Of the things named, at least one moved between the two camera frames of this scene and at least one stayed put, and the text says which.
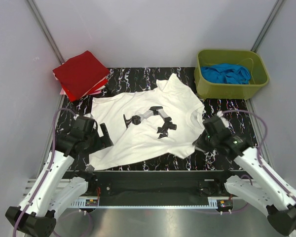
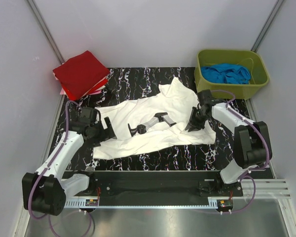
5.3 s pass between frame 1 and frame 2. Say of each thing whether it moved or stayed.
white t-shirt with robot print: moved
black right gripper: moved
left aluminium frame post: stayed
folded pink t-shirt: stayed
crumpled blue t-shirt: stayed
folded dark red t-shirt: stayed
